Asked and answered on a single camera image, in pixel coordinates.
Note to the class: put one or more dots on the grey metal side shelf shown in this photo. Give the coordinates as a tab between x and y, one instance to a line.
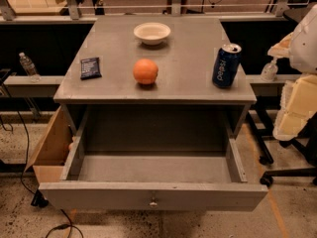
21	86

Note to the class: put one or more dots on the orange fruit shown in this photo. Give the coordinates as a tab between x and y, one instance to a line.
145	71

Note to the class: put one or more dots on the white ceramic bowl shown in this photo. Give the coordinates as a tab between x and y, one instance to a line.
152	33

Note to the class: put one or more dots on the grey wooden cabinet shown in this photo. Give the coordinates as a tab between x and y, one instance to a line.
113	66

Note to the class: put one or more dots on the clear bottle on right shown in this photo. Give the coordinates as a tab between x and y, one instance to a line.
270	70

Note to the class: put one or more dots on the blue pepsi can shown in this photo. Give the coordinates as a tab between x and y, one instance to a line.
226	65

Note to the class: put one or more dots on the dark blue snack packet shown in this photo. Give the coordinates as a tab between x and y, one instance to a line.
90	68

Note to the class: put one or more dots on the clear plastic water bottle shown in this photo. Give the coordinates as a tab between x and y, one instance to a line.
29	67

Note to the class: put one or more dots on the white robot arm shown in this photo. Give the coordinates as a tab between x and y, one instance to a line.
298	101

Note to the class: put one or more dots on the metal drawer knob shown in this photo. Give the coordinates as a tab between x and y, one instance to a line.
153	203

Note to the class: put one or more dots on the open grey top drawer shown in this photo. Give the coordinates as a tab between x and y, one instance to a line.
189	158

